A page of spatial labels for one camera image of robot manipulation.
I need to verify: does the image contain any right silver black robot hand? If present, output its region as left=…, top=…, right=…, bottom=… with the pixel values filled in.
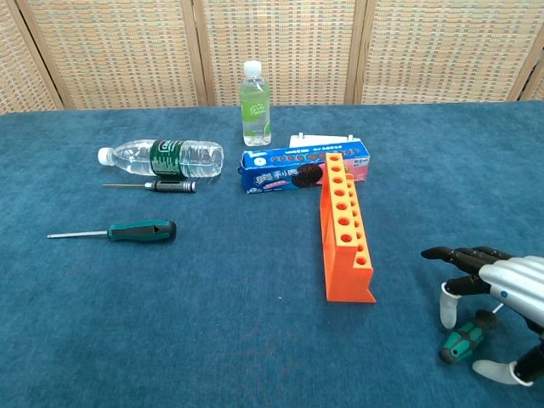
left=420, top=246, right=544, bottom=387

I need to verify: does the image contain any green black striped screwdriver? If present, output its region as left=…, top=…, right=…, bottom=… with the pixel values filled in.
left=439, top=303, right=505, bottom=365

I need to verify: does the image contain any orange plastic rack with holes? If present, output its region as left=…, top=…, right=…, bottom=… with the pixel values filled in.
left=318, top=152, right=377, bottom=303

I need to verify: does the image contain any black precision screwdriver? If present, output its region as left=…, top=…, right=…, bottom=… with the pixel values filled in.
left=103, top=178, right=198, bottom=194

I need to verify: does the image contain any white plastic box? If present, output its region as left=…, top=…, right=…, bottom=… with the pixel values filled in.
left=289, top=133, right=362, bottom=150

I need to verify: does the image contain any blue cookie box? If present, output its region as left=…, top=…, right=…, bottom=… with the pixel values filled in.
left=236, top=142, right=371, bottom=196

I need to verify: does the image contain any small bottle light green label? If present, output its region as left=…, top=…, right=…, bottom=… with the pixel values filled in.
left=240, top=59, right=272, bottom=147

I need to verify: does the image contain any blue carpet mat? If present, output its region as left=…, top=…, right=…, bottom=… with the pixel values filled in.
left=0, top=100, right=544, bottom=408

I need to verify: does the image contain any clear bottle dark green label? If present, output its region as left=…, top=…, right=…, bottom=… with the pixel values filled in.
left=97, top=139, right=225, bottom=179

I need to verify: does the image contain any woven bamboo folding screen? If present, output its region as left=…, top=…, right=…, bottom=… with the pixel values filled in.
left=0, top=0, right=544, bottom=115

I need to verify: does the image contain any dark green handle screwdriver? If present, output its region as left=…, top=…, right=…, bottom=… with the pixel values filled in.
left=47, top=219, right=178, bottom=244

